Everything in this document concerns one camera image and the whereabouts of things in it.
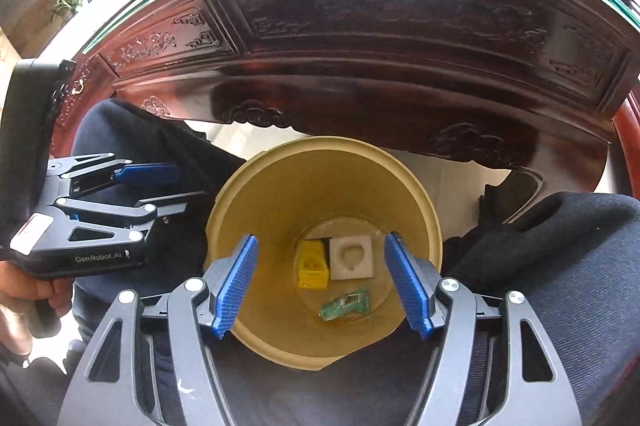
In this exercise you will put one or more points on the person's left hand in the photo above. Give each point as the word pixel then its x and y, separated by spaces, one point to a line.
pixel 30 291

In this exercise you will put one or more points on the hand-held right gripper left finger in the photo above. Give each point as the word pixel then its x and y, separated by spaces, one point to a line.
pixel 235 286

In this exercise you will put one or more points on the yellow small box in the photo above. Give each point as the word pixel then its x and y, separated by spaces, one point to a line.
pixel 312 266

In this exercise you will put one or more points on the green plastic wrapper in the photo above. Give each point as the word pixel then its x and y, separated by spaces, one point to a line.
pixel 345 303

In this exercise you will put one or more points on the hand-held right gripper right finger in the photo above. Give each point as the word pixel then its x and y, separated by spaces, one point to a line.
pixel 407 286

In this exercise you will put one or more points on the carved wooden table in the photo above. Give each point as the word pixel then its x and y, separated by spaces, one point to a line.
pixel 375 56

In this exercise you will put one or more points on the beige plastic bin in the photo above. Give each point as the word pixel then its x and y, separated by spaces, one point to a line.
pixel 310 186

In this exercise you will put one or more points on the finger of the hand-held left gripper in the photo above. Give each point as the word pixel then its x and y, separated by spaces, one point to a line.
pixel 150 174
pixel 170 206

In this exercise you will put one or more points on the white foam insert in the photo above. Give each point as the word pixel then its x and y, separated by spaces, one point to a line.
pixel 352 258

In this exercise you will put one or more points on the carved dark wooden cabinet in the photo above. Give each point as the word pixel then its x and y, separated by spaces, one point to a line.
pixel 90 76

